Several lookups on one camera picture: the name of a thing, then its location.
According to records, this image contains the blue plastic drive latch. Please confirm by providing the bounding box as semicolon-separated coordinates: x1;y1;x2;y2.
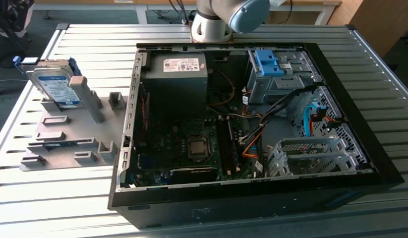
255;50;288;77

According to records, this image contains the blue RAM stick on rack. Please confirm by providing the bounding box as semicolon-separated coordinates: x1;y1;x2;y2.
41;141;72;149

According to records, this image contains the blue flat data wire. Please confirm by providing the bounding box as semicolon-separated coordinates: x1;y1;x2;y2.
302;102;327;137

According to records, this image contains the grey metal drive cage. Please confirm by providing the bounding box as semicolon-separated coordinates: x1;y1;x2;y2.
246;49;324;107

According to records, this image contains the black graphics card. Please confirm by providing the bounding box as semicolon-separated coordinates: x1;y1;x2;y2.
168;165;220;184

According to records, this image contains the yellow power supply wire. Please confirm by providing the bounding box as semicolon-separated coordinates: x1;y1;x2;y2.
207;70;236;107

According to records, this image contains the black mesh wastebasket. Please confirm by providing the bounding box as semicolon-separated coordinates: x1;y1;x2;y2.
0;34;28;69

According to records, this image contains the grey power supply unit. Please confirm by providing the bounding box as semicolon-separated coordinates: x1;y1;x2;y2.
143;53;210;117

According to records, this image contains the hard disk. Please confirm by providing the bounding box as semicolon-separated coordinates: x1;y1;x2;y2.
12;56;84;110

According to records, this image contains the green motherboard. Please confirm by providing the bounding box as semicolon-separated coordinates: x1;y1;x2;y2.
133;115;267;186

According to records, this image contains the black RAM slot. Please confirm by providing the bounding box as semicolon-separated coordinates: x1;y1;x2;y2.
220;116;234;176
215;116;228;176
224;116;238;176

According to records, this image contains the brown wooden cabinet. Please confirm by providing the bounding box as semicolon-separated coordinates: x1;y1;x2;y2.
327;0;408;58

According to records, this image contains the red orange power wire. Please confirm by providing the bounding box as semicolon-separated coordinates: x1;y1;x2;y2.
308;113;344;130

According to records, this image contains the orange wire bundle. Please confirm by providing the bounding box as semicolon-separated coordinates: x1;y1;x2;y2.
240;137;267;159

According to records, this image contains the silver disk bay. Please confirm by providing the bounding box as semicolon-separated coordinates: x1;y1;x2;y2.
266;135;360;178

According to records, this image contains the black open PC case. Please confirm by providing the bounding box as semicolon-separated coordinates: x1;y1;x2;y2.
107;42;406;230

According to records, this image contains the metal CPU socket cover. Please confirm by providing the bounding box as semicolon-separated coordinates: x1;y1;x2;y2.
185;134;211;160

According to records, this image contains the silver CPU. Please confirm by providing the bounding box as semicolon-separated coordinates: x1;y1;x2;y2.
189;141;207;156

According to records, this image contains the black cable bundle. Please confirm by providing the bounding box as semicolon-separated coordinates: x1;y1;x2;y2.
239;85;319;149

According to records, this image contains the white framed wooden desk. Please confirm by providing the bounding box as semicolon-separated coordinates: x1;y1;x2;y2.
266;0;343;25
31;0;197;25

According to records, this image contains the grey plastic parts rack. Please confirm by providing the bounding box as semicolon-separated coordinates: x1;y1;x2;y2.
19;76;131;172

